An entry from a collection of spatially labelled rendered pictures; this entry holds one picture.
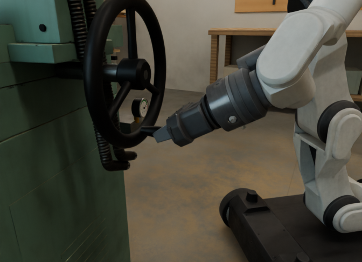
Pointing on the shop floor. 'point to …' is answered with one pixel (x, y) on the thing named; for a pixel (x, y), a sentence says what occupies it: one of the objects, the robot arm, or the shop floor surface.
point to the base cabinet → (61, 195)
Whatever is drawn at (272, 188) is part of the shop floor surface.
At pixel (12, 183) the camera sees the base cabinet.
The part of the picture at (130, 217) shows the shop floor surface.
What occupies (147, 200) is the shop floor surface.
